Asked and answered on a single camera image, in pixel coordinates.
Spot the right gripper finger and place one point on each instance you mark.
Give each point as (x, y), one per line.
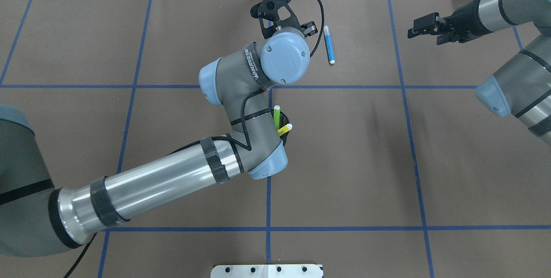
(309, 29)

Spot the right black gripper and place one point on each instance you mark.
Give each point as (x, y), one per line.
(465, 15)

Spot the blue highlighter pen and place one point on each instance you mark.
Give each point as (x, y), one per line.
(329, 45)

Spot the green highlighter pen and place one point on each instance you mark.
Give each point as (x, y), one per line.
(277, 116)

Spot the yellow highlighter pen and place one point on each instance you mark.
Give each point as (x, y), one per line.
(285, 129)

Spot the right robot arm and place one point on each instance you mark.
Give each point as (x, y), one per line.
(522, 86)

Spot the black mesh pen cup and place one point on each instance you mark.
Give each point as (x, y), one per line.
(284, 121)

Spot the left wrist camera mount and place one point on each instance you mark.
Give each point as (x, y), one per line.
(269, 19)

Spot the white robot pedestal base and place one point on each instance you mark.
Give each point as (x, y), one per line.
(268, 271)

